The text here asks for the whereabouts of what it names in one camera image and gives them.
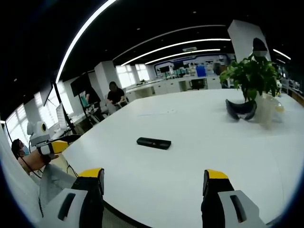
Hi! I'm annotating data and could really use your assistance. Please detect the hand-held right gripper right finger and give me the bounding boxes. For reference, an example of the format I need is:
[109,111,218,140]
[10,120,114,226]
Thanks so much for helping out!
[200,169,267,228]

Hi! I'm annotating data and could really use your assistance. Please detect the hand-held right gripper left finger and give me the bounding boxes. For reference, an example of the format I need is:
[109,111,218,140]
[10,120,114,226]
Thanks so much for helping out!
[39,167,105,228]

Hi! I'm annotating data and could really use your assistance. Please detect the black remote control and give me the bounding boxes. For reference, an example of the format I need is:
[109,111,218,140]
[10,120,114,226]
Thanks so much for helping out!
[136,137,172,151]

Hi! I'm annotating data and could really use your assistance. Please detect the person's grey trousers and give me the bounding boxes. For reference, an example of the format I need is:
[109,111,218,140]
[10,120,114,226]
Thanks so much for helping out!
[38,163,79,216]

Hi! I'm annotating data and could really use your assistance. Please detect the clear plastic plant wrapping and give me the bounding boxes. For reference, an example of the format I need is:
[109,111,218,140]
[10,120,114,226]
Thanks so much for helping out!
[254,92,286,130]

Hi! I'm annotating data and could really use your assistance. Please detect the long ceiling light strip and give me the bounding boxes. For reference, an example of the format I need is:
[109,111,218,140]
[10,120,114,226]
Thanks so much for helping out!
[55,0,119,84]

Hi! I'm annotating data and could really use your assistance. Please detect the black office chair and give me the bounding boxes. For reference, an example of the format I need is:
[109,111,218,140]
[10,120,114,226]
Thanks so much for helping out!
[190,78,205,91]

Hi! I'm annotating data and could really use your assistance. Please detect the white lab counter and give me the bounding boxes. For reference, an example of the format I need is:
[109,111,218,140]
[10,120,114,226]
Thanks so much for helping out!
[125,75,223,102]

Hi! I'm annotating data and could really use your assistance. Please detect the green potted plant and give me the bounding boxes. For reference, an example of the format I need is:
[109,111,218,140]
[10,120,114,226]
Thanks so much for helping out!
[219,53,282,103]

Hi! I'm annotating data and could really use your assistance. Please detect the white square pillar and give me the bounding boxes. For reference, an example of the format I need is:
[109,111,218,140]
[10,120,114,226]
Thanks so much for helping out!
[227,19,272,63]

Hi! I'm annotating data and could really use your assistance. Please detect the black cable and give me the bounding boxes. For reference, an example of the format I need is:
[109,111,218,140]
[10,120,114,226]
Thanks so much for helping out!
[65,159,79,178]

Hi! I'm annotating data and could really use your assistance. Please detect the black wall monitor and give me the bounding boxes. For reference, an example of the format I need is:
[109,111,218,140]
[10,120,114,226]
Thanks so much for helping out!
[70,73,90,97]

